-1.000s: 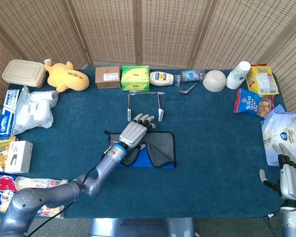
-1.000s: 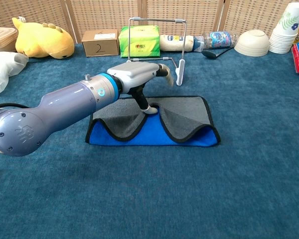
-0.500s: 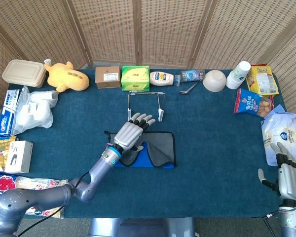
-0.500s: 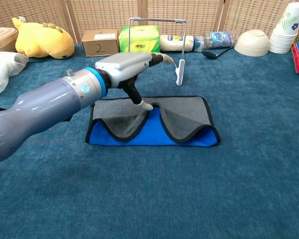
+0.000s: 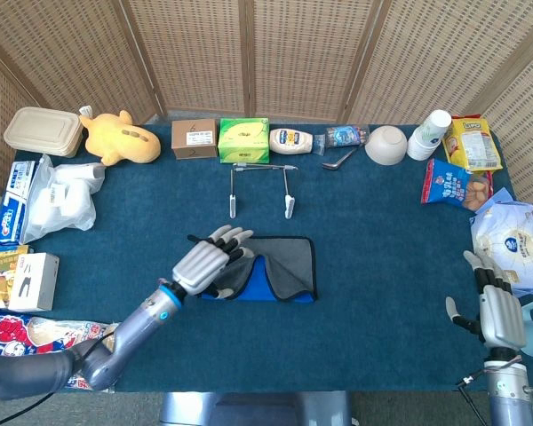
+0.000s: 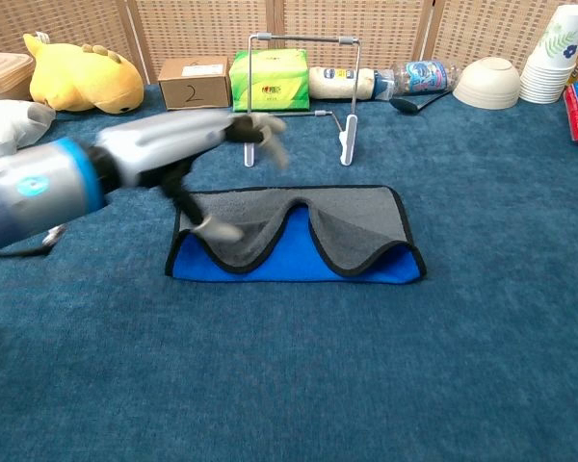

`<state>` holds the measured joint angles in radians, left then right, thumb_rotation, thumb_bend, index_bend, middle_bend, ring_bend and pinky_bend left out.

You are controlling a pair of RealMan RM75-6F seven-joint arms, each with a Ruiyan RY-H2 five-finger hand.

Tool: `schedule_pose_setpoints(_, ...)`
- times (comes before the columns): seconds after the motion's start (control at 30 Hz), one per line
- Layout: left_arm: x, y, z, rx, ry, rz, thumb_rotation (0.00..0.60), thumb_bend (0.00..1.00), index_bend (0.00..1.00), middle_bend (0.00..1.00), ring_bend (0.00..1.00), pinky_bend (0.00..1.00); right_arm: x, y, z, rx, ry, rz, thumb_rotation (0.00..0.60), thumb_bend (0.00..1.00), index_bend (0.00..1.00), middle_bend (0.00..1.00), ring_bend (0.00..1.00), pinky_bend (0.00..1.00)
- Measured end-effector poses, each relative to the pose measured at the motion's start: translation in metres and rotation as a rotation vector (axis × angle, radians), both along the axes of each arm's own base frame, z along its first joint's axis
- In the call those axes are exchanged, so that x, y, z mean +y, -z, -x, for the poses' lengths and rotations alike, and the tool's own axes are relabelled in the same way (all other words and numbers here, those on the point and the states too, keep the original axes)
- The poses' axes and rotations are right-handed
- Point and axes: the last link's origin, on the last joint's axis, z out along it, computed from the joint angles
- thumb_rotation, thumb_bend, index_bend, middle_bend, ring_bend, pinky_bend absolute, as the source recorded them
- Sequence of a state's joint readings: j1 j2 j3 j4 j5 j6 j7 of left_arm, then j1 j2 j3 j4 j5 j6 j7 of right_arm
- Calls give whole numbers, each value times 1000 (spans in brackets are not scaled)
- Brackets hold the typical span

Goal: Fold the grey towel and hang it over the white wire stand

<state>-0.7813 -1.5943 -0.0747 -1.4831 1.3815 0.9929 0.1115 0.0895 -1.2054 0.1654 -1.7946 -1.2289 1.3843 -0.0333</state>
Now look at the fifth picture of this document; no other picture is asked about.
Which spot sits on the beige bowl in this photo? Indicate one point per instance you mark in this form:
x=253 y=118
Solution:
x=386 y=146

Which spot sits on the yellow snack bag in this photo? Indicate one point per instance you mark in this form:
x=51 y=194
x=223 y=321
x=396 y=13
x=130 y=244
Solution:
x=471 y=146

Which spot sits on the pale blue white pouch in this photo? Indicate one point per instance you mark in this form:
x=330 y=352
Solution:
x=511 y=239

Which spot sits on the clear plastic water bottle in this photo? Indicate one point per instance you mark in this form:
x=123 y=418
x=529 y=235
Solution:
x=346 y=135

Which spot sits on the green tissue pack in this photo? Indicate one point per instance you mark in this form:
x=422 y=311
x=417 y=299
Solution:
x=244 y=142

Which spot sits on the wicker folding screen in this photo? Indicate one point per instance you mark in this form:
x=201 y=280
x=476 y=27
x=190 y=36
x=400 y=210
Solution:
x=204 y=53

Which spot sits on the metal towel rack stand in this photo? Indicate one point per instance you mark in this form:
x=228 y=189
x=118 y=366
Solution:
x=233 y=206

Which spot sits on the brown cardboard box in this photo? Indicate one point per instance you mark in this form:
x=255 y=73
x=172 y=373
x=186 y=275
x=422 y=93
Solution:
x=193 y=151

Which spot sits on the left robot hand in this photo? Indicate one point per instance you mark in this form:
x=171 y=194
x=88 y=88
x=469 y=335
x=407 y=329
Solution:
x=200 y=268

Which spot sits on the blue and red snack bag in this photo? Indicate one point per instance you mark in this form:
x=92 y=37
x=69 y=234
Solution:
x=448 y=182

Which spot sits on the black ladle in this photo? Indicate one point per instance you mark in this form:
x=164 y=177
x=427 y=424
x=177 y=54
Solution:
x=331 y=166

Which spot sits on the stack of paper cups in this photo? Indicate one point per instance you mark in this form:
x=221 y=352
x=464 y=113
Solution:
x=426 y=142

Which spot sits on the yellow plush toy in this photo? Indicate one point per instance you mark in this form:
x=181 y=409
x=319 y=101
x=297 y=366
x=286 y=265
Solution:
x=124 y=142

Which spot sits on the white plastic bag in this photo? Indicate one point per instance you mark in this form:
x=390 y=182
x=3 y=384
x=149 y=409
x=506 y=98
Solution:
x=62 y=199

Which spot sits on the beige lidded takeout container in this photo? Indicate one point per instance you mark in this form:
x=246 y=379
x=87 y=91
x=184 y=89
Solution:
x=40 y=128

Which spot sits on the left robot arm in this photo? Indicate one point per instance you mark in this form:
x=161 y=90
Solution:
x=137 y=324

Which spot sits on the blue table carpet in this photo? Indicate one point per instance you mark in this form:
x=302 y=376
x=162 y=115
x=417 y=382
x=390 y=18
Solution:
x=382 y=266

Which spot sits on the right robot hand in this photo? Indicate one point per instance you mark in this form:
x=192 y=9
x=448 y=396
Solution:
x=502 y=319

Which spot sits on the white box with black print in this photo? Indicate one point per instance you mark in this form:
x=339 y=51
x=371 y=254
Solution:
x=35 y=279

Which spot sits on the grey and blue towel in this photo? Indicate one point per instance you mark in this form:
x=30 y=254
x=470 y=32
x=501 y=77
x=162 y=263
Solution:
x=288 y=266

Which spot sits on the mayonnaise squeeze bottle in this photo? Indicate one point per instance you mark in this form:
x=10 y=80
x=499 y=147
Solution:
x=291 y=142

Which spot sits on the white and blue toothpaste box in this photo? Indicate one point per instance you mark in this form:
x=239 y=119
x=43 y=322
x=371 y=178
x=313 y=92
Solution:
x=21 y=179

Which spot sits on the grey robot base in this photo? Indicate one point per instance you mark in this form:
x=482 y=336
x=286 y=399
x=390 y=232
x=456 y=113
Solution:
x=257 y=408

